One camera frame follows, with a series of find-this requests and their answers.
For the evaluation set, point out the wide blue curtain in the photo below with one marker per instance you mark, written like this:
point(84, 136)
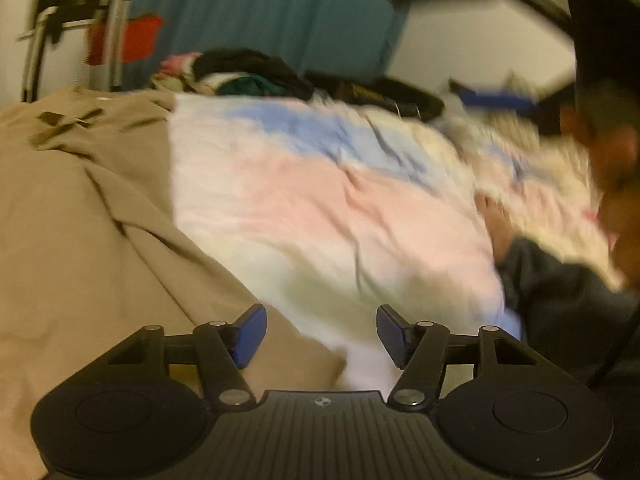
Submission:
point(275, 10)

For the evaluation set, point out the person's foot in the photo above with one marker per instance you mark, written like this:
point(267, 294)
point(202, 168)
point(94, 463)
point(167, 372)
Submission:
point(500, 230)

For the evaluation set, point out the red cloth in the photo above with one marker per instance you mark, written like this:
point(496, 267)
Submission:
point(140, 35)

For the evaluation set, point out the pile of clothes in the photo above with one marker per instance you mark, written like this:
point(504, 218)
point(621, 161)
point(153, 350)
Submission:
point(240, 72)

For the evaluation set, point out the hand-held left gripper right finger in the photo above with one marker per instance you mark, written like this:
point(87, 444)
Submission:
point(392, 335)

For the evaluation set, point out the person's leg in dark pants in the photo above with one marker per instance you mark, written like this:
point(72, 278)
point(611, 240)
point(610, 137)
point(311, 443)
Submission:
point(560, 310)

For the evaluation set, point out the white crumpled duvet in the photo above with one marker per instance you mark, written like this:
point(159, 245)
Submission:
point(540, 160)

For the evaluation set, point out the pastel bed sheet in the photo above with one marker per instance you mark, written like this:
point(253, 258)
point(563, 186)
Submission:
point(300, 185)

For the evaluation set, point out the garment steamer stand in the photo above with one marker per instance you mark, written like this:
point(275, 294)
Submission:
point(116, 35)

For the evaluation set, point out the black sofa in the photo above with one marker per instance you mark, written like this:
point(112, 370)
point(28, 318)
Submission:
point(400, 97)

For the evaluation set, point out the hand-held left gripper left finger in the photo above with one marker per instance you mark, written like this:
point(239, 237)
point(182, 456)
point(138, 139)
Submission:
point(250, 335)

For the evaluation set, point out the cardboard box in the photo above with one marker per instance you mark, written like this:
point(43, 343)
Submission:
point(367, 92)

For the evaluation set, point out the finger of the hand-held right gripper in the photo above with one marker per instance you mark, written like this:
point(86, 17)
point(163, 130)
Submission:
point(495, 97)

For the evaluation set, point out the white upright folded frame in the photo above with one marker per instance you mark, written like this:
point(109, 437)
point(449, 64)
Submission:
point(37, 50)

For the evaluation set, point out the tan printed t-shirt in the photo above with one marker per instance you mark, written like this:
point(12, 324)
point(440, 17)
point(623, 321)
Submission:
point(75, 235)

